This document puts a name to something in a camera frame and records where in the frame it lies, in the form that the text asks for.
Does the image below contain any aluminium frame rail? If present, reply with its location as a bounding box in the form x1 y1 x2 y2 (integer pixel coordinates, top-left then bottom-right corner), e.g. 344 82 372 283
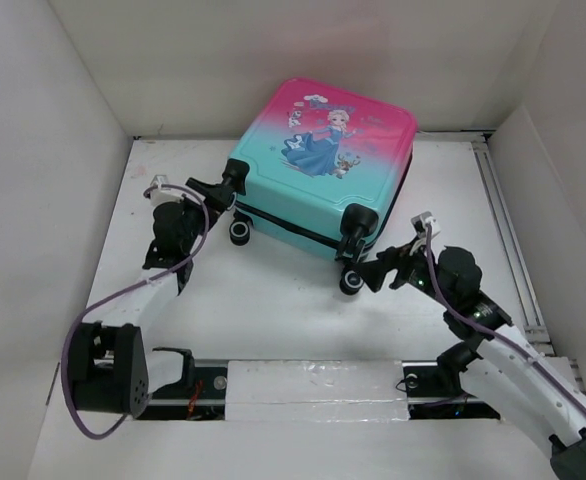
416 131 556 357

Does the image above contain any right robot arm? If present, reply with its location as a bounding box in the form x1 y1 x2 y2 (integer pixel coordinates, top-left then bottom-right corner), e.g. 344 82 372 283
355 245 586 479

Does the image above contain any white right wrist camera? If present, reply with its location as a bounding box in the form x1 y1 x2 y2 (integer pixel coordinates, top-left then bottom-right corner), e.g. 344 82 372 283
411 211 441 239

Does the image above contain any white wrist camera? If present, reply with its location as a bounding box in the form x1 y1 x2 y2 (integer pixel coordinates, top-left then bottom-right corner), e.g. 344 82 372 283
411 211 441 239
143 175 183 208

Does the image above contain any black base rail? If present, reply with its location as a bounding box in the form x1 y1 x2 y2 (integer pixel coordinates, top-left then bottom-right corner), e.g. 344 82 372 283
141 360 500 424

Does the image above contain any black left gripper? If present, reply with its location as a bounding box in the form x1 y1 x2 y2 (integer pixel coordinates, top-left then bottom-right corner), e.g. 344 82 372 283
177 179 232 253

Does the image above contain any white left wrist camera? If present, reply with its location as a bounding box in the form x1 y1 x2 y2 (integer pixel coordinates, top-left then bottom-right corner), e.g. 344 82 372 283
143 175 183 208

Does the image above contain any pink and teal suitcase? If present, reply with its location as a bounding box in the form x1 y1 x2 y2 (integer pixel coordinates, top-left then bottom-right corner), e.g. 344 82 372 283
229 78 418 295

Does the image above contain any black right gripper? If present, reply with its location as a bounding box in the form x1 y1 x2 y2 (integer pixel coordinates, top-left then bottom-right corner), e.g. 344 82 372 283
350 235 455 308

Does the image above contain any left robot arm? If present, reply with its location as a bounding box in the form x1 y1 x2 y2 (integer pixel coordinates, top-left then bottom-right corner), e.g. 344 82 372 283
62 173 244 418

